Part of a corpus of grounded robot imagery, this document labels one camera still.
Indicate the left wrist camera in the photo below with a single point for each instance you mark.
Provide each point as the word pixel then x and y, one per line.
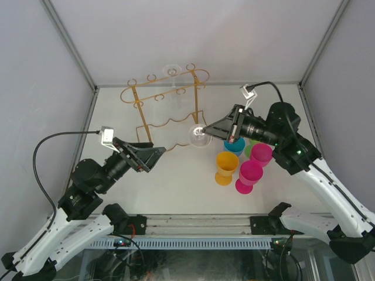
pixel 106 137

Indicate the blue wine glass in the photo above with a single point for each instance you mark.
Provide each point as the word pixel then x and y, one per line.
pixel 236 147

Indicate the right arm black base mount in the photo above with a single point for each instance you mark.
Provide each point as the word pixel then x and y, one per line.
pixel 265 225

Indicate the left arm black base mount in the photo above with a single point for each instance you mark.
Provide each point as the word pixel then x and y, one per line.
pixel 136 225

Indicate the aluminium frame rail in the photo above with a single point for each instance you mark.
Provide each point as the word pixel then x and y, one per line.
pixel 189 225

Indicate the grey slotted cable duct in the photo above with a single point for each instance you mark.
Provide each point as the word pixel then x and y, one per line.
pixel 181 243

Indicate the orange wine glass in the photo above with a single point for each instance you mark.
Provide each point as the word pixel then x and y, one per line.
pixel 226 163

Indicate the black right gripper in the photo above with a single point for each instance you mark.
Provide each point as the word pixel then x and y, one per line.
pixel 223 128

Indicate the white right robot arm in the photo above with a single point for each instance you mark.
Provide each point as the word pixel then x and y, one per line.
pixel 350 231

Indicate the clear wine glass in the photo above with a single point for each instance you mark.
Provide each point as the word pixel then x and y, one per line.
pixel 197 138
pixel 172 71

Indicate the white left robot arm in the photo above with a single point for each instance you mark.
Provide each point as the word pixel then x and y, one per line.
pixel 57 242

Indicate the gold wire glass rack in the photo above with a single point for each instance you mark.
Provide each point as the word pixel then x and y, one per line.
pixel 164 109

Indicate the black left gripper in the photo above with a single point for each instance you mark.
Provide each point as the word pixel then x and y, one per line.
pixel 142 155

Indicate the green wine glass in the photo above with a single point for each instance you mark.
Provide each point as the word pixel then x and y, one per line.
pixel 248 148

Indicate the pink wine glass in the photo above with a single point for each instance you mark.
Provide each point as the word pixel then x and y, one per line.
pixel 261 154
pixel 250 174

